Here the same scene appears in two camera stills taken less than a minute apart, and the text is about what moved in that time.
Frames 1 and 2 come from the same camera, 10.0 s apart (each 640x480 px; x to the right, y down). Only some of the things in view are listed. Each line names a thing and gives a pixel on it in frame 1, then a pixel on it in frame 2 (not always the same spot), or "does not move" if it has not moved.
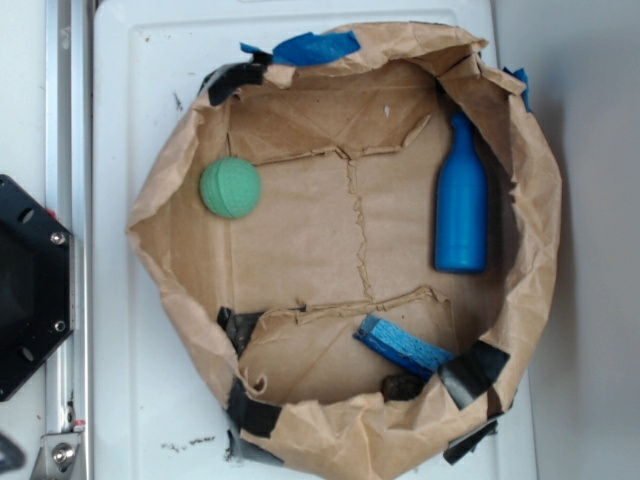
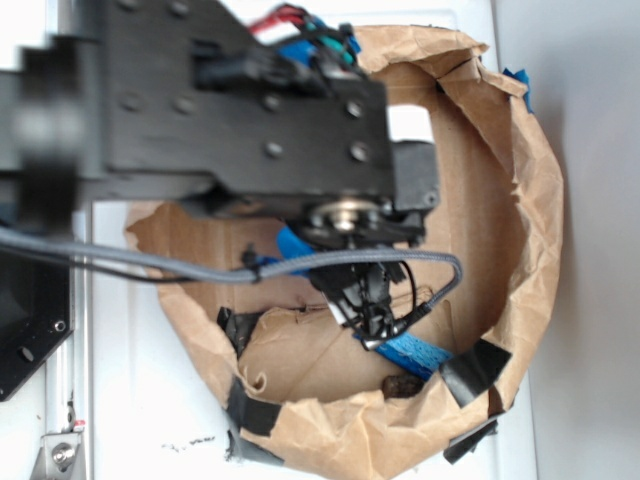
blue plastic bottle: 461,205 → 291,246
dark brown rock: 401,387 does not move
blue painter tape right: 522,75 does not move
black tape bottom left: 250,413 does not move
